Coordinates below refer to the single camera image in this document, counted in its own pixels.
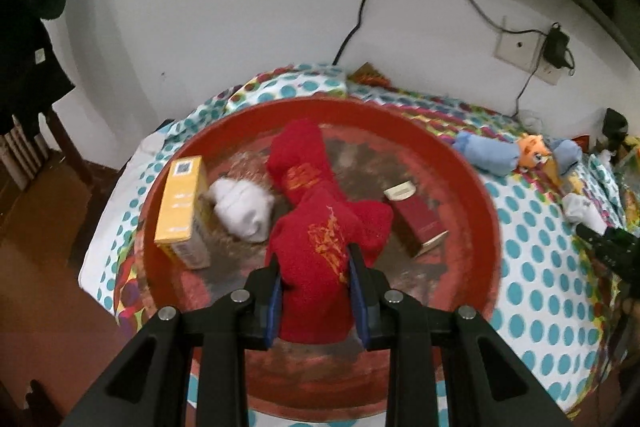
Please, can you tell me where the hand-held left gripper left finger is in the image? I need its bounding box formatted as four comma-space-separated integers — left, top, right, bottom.
60, 257, 284, 427

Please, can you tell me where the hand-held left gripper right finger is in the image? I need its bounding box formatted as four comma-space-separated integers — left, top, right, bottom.
347, 243, 571, 427

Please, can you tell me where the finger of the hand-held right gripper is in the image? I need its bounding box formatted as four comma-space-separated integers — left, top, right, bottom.
575, 223, 624, 268

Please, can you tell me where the white sock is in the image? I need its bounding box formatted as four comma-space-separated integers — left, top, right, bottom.
562, 193, 608, 235
207, 177, 276, 244

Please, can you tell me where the red embroidered sock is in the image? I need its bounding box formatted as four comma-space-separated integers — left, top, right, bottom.
265, 187, 394, 344
266, 119, 346, 212

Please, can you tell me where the light blue sock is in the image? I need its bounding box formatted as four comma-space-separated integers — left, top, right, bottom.
452, 131, 521, 178
547, 138, 583, 170

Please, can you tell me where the red round tray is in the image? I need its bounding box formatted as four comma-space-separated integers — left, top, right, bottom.
135, 97, 502, 423

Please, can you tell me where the red box with beige end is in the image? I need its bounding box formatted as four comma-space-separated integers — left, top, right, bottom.
383, 181, 449, 258

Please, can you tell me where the orange toy tiger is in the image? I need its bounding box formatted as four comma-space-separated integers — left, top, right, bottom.
515, 133, 563, 190

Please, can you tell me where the large yellow box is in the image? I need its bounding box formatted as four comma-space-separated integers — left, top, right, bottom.
153, 155, 213, 270

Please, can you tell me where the white teal-dotted cloth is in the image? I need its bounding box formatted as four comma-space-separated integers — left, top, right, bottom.
587, 152, 626, 228

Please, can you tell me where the polka dot tablecloth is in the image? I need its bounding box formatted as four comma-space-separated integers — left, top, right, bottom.
80, 64, 631, 427

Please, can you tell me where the yellow plush toy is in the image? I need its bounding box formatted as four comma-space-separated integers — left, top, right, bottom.
622, 134, 640, 168

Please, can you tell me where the black stand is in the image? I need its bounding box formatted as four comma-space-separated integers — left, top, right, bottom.
600, 108, 628, 158

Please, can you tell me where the black power adapter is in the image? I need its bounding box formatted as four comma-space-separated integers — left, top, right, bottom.
544, 23, 571, 68

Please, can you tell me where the small red snack packet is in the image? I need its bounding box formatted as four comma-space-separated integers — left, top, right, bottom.
347, 63, 391, 86

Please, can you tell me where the wooden chair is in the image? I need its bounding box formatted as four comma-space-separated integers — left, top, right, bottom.
0, 107, 93, 192

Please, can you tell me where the dark hanging clothing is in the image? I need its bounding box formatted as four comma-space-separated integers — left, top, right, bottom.
0, 0, 76, 132

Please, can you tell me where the black adapter cable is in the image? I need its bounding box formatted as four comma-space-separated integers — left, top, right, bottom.
514, 54, 546, 118

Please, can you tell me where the white wall socket plate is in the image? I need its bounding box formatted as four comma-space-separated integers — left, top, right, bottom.
494, 17, 563, 86

